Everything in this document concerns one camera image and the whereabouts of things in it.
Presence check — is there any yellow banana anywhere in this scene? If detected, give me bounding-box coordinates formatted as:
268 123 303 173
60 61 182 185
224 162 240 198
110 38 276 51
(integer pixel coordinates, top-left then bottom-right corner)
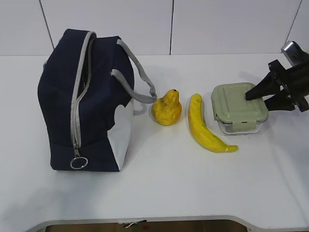
188 93 239 153

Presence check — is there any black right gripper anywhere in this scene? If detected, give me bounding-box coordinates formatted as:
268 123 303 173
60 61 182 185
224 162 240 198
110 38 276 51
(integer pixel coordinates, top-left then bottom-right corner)
245 60 309 112

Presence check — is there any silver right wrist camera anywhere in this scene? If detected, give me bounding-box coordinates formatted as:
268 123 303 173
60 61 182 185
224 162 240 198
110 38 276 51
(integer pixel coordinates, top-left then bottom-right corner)
281 41 309 67

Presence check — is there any yellow pear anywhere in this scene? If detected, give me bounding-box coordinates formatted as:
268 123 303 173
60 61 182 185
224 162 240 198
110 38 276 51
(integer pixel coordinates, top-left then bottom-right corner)
152 89 182 126

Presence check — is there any glass container green lid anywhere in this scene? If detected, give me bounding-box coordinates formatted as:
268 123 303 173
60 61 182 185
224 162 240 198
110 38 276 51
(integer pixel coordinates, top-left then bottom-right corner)
211 82 268 135

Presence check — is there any navy blue lunch bag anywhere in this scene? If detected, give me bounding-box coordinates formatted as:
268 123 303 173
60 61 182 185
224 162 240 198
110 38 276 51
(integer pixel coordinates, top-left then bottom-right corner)
38 29 157 172

